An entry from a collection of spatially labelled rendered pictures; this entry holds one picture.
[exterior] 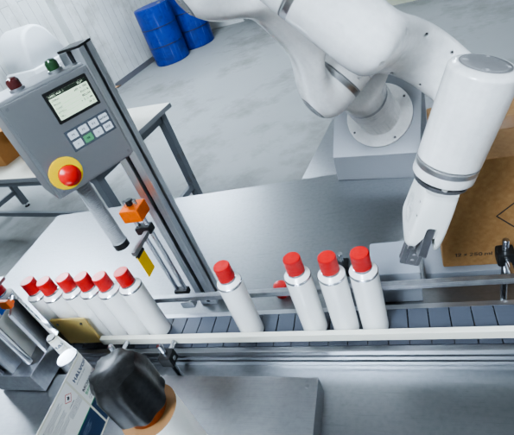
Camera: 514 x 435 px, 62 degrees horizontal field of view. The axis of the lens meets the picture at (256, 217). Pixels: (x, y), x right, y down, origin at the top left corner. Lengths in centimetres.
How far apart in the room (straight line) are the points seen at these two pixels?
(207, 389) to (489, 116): 69
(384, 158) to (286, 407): 78
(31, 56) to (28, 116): 481
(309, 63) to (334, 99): 11
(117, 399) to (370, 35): 54
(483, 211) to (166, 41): 667
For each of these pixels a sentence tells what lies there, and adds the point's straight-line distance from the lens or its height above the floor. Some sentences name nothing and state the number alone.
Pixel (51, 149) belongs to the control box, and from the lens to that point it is 82.
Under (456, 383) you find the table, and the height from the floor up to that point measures 83.
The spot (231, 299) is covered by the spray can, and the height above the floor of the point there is 101.
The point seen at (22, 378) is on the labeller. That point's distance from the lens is 114.
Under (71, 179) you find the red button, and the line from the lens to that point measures 81.
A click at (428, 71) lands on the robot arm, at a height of 134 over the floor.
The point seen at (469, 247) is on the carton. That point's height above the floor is 91.
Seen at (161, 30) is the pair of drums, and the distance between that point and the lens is 728.
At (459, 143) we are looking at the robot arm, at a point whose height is 129.
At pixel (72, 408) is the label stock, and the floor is 102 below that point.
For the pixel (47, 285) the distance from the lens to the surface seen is 107.
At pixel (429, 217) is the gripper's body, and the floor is 119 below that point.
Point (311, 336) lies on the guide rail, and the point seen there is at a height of 91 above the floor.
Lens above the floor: 160
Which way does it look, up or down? 35 degrees down
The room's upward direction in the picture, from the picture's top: 21 degrees counter-clockwise
